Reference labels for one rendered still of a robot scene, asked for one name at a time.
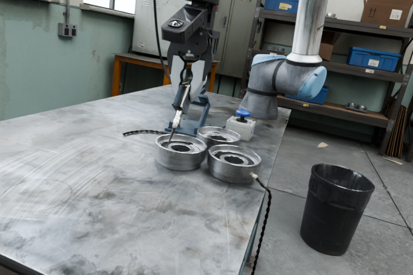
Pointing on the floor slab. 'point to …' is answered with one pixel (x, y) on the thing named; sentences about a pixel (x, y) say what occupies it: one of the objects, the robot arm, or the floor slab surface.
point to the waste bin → (334, 207)
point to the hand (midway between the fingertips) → (184, 95)
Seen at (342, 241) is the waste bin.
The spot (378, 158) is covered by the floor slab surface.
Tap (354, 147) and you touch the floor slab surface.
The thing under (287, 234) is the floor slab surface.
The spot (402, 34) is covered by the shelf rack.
